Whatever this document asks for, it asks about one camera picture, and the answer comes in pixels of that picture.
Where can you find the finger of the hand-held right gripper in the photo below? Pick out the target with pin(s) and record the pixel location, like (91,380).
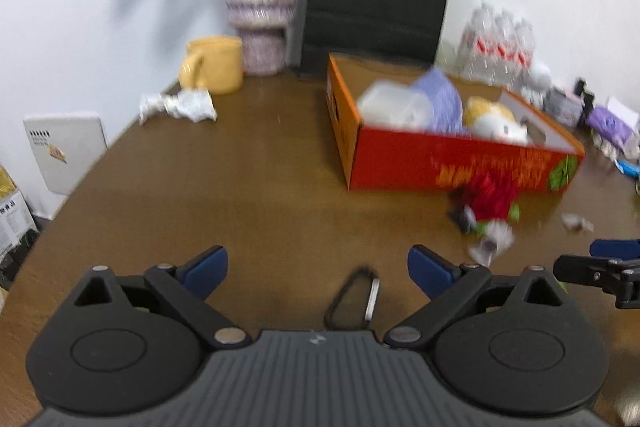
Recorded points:
(585,269)
(617,248)

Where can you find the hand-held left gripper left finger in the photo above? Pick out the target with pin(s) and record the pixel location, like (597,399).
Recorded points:
(207,269)

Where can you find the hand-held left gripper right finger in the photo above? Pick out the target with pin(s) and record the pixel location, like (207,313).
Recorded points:
(430,272)

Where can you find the small grey wrapper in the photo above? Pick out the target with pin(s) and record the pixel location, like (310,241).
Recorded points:
(575,222)

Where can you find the small clear plastic packet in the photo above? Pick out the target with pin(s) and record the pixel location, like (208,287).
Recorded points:
(462,218)
(492,239)

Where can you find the black carabiner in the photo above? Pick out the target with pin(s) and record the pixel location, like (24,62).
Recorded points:
(372,302)

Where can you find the red fabric rose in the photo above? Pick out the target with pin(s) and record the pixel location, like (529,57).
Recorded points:
(492,199)

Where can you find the red cardboard box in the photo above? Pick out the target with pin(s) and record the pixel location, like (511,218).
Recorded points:
(425,162)

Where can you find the white and yellow plush toy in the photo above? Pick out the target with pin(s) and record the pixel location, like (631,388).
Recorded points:
(492,119)

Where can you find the white plastic container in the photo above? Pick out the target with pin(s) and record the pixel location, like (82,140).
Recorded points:
(390,104)

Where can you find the blue and white tube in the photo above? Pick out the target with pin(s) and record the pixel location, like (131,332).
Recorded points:
(627,168)

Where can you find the small white packets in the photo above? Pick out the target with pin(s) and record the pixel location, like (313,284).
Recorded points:
(607,147)

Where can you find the purple tissue pack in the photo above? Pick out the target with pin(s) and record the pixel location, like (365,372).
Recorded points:
(610,124)

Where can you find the crumpled white paper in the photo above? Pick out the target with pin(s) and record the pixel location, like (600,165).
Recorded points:
(185,104)

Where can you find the white box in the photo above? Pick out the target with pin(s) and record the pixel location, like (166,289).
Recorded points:
(65,152)

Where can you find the yellow mug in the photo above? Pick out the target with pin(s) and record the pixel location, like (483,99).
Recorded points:
(215,64)

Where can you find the purple marbled vase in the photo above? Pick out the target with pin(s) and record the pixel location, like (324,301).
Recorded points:
(260,7)

